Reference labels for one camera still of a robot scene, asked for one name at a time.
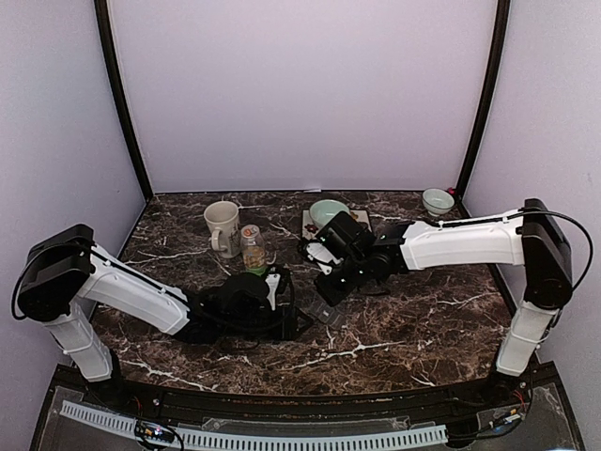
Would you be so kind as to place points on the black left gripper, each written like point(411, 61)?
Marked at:
point(285, 329)

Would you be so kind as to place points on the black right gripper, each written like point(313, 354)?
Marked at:
point(332, 296)

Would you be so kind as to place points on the clear pill bottle green label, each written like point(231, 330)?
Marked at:
point(253, 250)

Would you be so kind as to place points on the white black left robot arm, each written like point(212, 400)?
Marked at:
point(70, 266)

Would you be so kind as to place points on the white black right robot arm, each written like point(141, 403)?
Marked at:
point(351, 255)

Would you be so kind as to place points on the square floral ceramic plate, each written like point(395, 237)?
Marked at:
point(343, 231)

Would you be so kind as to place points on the light green ceramic bowl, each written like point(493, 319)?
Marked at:
point(322, 211)

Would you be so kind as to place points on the small white-green ceramic bowl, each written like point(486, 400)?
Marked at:
point(437, 202)

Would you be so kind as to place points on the white floral ceramic mug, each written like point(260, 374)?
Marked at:
point(222, 219)

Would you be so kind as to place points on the white slotted cable duct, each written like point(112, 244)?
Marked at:
point(249, 436)

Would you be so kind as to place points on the black right frame post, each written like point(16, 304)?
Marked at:
point(486, 98)

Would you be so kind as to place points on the black frame post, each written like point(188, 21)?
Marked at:
point(108, 47)
point(486, 98)

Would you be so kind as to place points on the black left frame post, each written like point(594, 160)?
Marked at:
point(108, 47)

